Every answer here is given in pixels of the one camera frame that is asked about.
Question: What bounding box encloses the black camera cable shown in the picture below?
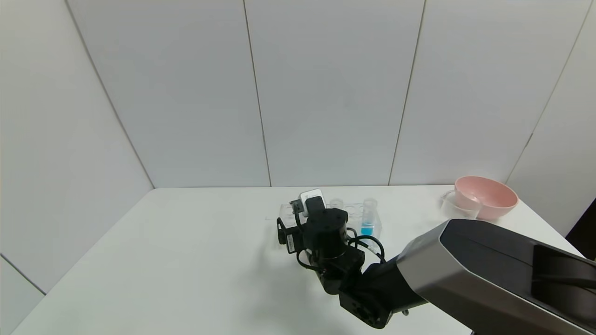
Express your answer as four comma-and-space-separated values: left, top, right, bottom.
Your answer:
295, 209, 386, 271

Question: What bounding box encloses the test tube with blue pigment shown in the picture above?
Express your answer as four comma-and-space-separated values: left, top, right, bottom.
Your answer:
362, 198, 377, 237

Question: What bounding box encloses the clear glass beaker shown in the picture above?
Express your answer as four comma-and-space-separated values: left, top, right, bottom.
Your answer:
440, 190, 480, 220

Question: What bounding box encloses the white grey right wrist camera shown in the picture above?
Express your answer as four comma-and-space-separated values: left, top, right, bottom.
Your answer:
290, 188, 326, 218

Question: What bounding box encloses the clear plastic test tube rack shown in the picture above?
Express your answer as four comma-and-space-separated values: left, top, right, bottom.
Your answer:
278, 200, 382, 241

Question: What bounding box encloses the pink bowl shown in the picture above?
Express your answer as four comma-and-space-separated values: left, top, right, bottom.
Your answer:
454, 175, 518, 221

